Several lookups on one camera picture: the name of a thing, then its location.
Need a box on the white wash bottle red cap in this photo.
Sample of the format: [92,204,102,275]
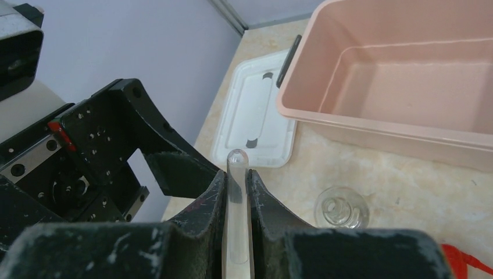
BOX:
[441,244,492,279]

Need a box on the pink plastic bin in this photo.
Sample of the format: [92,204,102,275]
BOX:
[277,1,492,172]

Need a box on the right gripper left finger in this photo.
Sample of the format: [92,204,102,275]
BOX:
[1,171,227,278]

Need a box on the clear glass test tube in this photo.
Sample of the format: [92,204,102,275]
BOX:
[222,149,255,278]

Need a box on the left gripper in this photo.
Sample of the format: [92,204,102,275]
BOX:
[1,78,219,255]

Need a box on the glass flask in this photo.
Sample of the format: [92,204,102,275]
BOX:
[314,187,370,229]

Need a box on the white bin lid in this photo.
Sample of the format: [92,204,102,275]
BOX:
[210,50,296,168]

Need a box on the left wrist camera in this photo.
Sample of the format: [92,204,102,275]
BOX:
[1,1,44,101]

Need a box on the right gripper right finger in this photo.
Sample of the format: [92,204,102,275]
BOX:
[246,170,452,278]

